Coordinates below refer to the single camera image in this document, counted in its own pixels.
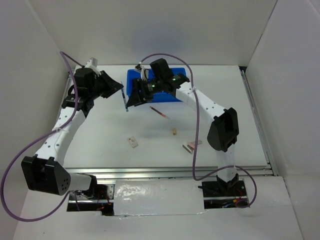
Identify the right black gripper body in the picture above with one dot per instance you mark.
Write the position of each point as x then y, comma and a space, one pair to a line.
149, 88

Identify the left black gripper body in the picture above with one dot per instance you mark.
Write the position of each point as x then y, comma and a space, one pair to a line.
96, 91

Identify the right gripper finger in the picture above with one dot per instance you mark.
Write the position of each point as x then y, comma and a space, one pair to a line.
147, 98
136, 98

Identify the blue pen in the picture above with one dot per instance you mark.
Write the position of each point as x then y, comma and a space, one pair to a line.
124, 97

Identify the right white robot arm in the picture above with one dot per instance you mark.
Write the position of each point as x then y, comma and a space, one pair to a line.
224, 127

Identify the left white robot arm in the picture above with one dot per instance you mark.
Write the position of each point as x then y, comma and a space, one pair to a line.
44, 172

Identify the red pen upper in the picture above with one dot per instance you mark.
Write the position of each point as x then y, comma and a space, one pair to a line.
160, 113

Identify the blue compartment tray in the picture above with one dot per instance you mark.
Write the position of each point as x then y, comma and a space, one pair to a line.
160, 97

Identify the white red eraser pack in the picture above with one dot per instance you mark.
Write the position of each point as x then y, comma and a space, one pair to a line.
132, 141

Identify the pink eraser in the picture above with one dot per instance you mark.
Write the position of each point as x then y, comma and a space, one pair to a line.
192, 145

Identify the white foil cover sheet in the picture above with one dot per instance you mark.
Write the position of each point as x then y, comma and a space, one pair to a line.
157, 197

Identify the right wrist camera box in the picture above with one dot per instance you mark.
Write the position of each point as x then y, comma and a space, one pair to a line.
144, 72

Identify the aluminium frame rail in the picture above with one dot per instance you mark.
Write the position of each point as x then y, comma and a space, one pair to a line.
149, 173

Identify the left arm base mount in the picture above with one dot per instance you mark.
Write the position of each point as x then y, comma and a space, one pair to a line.
101, 201

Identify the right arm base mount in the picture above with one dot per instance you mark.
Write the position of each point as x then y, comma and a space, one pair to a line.
215, 198

